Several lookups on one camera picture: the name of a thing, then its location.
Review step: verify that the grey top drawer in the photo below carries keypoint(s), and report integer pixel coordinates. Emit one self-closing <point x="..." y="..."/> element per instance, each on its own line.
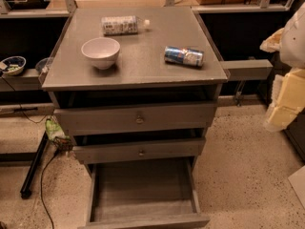
<point x="135" y="118"/>

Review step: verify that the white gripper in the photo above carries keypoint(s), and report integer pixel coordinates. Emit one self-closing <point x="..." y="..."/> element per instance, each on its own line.
<point x="294" y="42"/>

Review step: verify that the clear plastic water bottle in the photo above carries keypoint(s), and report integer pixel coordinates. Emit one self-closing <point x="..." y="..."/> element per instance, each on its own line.
<point x="117" y="25"/>

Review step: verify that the black metal leg bar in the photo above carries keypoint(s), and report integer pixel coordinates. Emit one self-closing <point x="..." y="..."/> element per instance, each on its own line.
<point x="25" y="191"/>

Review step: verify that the clear glass cup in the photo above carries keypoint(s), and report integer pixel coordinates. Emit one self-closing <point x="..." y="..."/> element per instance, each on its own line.
<point x="44" y="65"/>

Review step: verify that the grey open bottom drawer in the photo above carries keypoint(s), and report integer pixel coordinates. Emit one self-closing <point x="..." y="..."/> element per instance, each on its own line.
<point x="146" y="194"/>

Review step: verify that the grey wooden drawer cabinet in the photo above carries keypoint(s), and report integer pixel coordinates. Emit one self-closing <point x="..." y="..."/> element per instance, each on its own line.
<point x="140" y="76"/>

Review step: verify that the grey middle drawer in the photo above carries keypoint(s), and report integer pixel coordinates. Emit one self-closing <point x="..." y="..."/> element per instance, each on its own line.
<point x="117" y="152"/>

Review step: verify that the white ceramic bowl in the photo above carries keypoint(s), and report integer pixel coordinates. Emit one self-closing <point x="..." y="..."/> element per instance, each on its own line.
<point x="101" y="52"/>

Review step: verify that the grey side shelf beam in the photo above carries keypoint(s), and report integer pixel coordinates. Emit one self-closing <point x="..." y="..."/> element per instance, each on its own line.
<point x="244" y="70"/>

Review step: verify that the blue silver redbull can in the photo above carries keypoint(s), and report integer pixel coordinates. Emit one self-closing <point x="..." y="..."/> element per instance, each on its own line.
<point x="183" y="56"/>

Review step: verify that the blue patterned small bowl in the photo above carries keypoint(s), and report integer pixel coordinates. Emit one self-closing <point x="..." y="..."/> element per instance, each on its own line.
<point x="13" y="65"/>

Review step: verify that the green snack bag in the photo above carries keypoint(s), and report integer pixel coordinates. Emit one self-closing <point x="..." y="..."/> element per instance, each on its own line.
<point x="56" y="135"/>

